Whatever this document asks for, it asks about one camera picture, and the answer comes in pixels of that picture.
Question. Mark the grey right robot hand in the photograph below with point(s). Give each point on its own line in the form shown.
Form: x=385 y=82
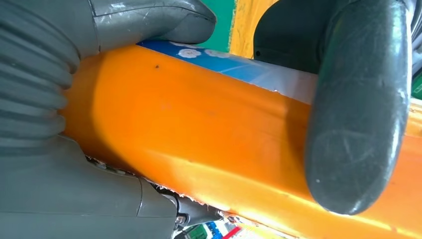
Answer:
x=356 y=115

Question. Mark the yellow taped plastic sheet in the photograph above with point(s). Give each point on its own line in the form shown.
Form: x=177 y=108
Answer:
x=247 y=26

